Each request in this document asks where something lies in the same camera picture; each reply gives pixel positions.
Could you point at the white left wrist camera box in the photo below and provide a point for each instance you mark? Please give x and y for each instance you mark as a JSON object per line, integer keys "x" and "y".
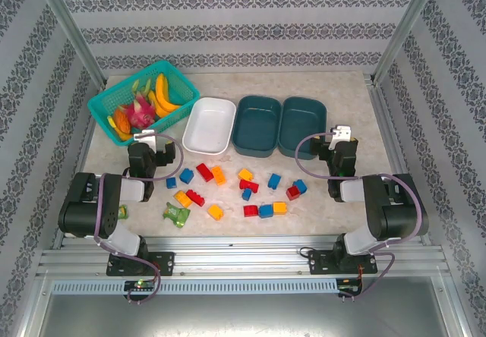
{"x": 146, "y": 136}

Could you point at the small green wrapper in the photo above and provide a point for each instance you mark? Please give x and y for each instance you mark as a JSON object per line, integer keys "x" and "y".
{"x": 122, "y": 212}

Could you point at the green snack wrapper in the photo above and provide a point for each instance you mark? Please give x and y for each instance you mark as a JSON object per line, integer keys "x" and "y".
{"x": 176, "y": 215}

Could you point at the orange yellow toy slice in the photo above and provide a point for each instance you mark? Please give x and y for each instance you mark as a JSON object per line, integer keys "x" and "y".
{"x": 123, "y": 136}

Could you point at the pink dragon fruit toy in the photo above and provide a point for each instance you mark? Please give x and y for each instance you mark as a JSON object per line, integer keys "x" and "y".
{"x": 140, "y": 114}

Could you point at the yellow lego brick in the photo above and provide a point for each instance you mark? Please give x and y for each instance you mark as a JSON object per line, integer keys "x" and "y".
{"x": 279, "y": 208}
{"x": 181, "y": 198}
{"x": 215, "y": 212}
{"x": 245, "y": 174}

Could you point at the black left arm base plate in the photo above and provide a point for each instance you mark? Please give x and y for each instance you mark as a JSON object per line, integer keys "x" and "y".
{"x": 165, "y": 263}

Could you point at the dark teal oval container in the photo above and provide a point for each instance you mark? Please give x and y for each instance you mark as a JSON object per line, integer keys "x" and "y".
{"x": 256, "y": 124}
{"x": 303, "y": 124}

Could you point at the grey metal sheet panel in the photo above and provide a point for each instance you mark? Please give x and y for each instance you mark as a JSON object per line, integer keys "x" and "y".
{"x": 243, "y": 316}

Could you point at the yellow banana toy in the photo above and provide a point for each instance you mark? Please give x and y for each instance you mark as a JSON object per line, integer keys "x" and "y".
{"x": 159, "y": 107}
{"x": 163, "y": 90}

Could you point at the aluminium frame post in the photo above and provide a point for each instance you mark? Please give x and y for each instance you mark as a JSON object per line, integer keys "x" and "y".
{"x": 406, "y": 22}
{"x": 64, "y": 22}

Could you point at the aluminium side rail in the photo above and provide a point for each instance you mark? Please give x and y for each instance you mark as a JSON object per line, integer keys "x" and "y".
{"x": 380, "y": 101}
{"x": 85, "y": 139}

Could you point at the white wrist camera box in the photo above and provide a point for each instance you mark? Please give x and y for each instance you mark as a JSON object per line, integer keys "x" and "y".
{"x": 340, "y": 132}
{"x": 146, "y": 136}

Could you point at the right circuit board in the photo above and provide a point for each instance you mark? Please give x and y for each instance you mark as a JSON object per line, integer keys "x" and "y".
{"x": 349, "y": 289}

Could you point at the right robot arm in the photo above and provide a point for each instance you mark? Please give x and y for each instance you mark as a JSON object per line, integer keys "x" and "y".
{"x": 398, "y": 215}

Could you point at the small yellow toy piece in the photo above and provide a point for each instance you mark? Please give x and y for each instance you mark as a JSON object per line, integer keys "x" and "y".
{"x": 111, "y": 121}

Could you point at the circuit board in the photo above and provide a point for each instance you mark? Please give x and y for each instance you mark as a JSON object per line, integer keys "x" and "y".
{"x": 349, "y": 289}
{"x": 140, "y": 285}

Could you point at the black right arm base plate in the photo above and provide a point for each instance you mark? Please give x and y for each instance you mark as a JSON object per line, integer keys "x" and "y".
{"x": 317, "y": 263}

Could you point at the orange lego brick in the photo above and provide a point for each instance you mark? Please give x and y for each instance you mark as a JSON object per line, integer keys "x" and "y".
{"x": 219, "y": 175}

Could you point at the small blue lego brick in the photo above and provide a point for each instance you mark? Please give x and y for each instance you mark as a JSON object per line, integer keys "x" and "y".
{"x": 171, "y": 183}
{"x": 247, "y": 195}

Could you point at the aluminium front rail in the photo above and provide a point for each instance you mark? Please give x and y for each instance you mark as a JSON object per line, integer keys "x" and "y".
{"x": 235, "y": 261}

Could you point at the orange toy fruit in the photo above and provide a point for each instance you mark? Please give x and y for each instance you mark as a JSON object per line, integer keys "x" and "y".
{"x": 121, "y": 121}

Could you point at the red lego brick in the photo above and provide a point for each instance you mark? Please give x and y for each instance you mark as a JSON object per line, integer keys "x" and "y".
{"x": 292, "y": 193}
{"x": 204, "y": 172}
{"x": 250, "y": 211}
{"x": 196, "y": 197}
{"x": 249, "y": 186}

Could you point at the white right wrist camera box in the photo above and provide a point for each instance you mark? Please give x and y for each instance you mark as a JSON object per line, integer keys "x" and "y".
{"x": 340, "y": 132}

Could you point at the teal plastic basket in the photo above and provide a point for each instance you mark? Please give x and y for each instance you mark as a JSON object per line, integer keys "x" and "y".
{"x": 182, "y": 88}

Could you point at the left circuit board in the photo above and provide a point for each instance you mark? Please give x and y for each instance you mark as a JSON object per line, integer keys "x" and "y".
{"x": 140, "y": 285}

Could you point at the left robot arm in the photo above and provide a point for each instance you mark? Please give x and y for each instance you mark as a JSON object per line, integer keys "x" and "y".
{"x": 87, "y": 208}

